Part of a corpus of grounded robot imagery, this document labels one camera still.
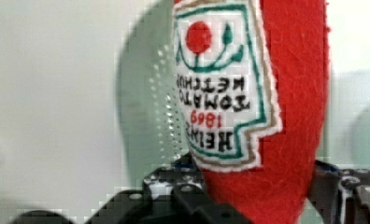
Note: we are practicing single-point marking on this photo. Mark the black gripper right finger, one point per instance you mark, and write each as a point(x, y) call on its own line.
point(340, 196)

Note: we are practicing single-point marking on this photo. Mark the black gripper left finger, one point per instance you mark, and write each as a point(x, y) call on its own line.
point(171, 194)

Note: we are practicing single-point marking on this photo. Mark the red plush ketchup bottle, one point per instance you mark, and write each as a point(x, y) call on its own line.
point(252, 79)

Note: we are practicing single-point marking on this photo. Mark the green oval strainer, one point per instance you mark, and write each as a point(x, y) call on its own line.
point(150, 121)

